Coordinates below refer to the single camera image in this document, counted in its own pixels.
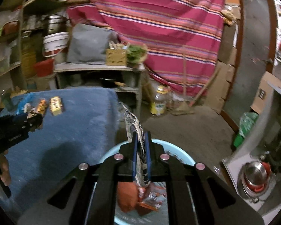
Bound colourful snack wrapper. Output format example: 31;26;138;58
35;99;48;117

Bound clear orange-edged plastic bag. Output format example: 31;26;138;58
138;182;167;211

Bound blue plastic bag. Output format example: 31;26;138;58
16;92;35;115

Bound yellow wicker utensil basket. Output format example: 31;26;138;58
106;41;130;66

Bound steel pot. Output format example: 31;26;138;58
43;15;67;35

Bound black white patterned packet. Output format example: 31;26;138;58
124;109;150;188

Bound green glass jar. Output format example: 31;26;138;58
0;89;14;111

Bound clear yellow-cap bottle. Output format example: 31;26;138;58
150;85;170;116

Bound blue textured table cloth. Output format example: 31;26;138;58
0;87;119;221

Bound steel bowl with red rim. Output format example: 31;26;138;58
240;160;272;199

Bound pink striped curtain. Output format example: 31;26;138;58
67;0;224;97

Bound white plastic bucket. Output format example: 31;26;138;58
43;32;69;57

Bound orange plastic bag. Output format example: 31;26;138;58
117;182;138;213

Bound grey side table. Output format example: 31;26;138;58
54;62;145;117

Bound grey cushion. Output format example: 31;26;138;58
67;23;118;65

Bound yellow red box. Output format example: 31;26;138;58
49;96;63;116

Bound green plastic bag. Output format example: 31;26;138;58
233;112;259;148

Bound wooden broom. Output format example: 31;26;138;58
170;46;222;116

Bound yellow oil jug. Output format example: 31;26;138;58
21;41;36;78

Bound red plastic basin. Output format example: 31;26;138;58
33;59;54;77

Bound wooden shelf unit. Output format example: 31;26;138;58
0;0;68;92

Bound person's hand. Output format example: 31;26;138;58
0;150;11;186

